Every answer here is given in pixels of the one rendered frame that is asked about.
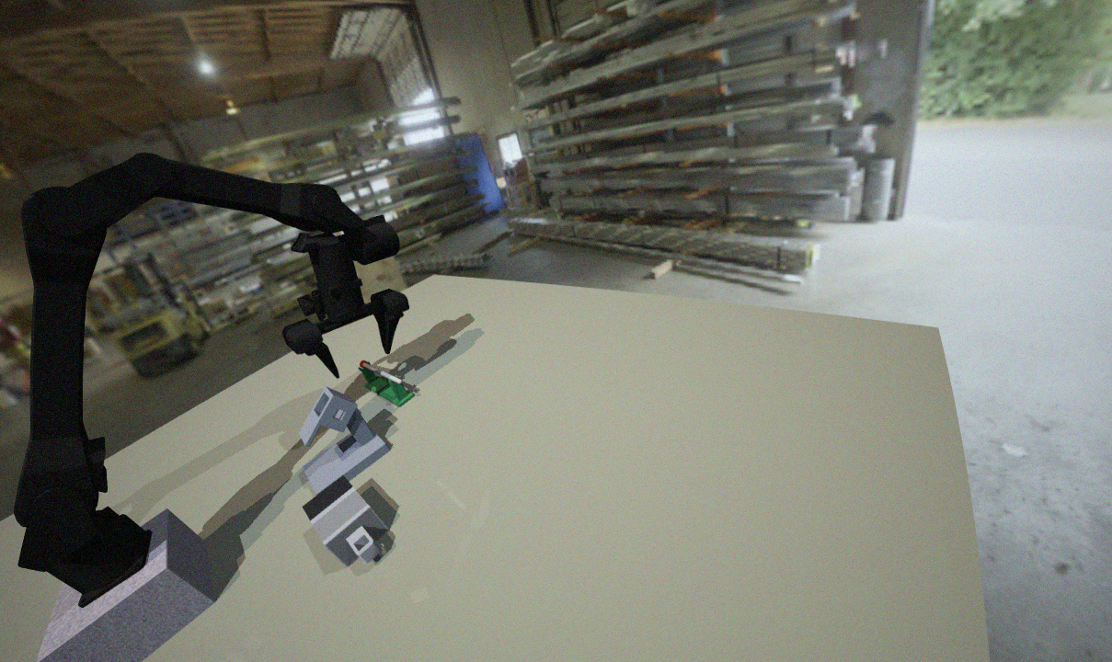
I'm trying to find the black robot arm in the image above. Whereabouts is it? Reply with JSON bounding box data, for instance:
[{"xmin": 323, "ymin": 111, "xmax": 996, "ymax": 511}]
[{"xmin": 14, "ymin": 152, "xmax": 400, "ymax": 607}]

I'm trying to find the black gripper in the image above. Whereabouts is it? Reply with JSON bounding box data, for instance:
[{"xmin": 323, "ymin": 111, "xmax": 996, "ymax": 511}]
[{"xmin": 282, "ymin": 270, "xmax": 409, "ymax": 378}]

